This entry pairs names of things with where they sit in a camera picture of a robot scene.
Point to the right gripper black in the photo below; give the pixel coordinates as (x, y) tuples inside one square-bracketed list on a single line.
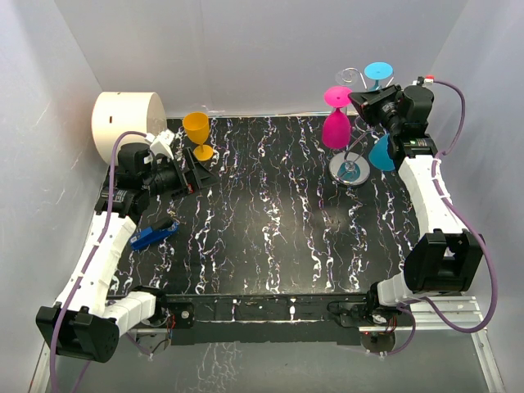
[(368, 102)]

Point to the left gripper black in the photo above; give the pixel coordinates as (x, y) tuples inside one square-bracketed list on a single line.
[(201, 177)]

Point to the pink plastic wine glass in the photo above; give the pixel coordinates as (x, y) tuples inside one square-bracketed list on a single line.
[(337, 127)]

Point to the yellow plastic wine glass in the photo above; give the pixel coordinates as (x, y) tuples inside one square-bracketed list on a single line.
[(197, 128)]

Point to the blue wine glass front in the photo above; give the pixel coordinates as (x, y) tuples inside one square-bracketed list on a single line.
[(379, 156)]

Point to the blue wine glass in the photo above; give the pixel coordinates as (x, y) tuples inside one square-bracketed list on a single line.
[(377, 72), (379, 156)]

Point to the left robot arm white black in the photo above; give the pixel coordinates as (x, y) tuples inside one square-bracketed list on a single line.
[(81, 324)]

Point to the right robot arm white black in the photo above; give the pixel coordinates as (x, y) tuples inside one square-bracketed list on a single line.
[(448, 253)]

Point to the blue wine glass rear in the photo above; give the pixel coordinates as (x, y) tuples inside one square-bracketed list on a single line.
[(377, 72)]

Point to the blue black clip tool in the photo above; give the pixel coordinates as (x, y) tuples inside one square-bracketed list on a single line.
[(157, 232)]

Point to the white cylindrical container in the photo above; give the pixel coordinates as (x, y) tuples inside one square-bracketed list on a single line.
[(117, 112)]

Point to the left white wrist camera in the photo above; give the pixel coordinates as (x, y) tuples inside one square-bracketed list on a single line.
[(160, 144)]

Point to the silver wire glass rack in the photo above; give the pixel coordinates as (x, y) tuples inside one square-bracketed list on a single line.
[(349, 168)]

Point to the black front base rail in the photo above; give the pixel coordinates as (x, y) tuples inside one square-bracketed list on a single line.
[(281, 318)]

